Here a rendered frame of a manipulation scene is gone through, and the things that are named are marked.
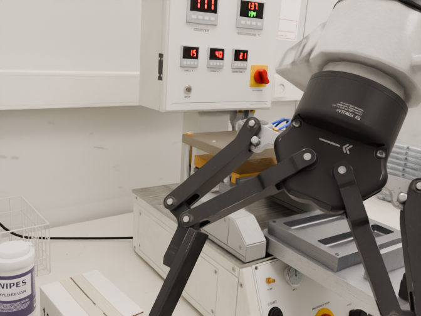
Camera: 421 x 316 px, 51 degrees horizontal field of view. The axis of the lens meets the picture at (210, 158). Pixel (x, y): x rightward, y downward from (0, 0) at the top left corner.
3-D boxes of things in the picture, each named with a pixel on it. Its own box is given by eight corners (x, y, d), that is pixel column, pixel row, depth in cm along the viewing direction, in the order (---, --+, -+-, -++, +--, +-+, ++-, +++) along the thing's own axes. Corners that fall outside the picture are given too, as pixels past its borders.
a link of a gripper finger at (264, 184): (320, 162, 31) (311, 145, 31) (178, 228, 32) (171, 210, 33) (322, 175, 35) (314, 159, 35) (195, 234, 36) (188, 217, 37)
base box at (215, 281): (131, 252, 120) (133, 192, 115) (240, 227, 141) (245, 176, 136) (262, 377, 77) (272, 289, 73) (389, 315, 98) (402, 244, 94)
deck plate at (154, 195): (131, 192, 115) (131, 188, 115) (236, 177, 135) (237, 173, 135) (240, 269, 79) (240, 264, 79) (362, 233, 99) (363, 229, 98)
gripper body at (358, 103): (302, 53, 31) (248, 171, 30) (425, 90, 28) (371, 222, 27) (308, 94, 38) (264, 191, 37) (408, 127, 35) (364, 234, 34)
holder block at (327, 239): (267, 232, 84) (268, 220, 83) (337, 215, 95) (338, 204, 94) (336, 271, 71) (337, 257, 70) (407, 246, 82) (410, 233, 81)
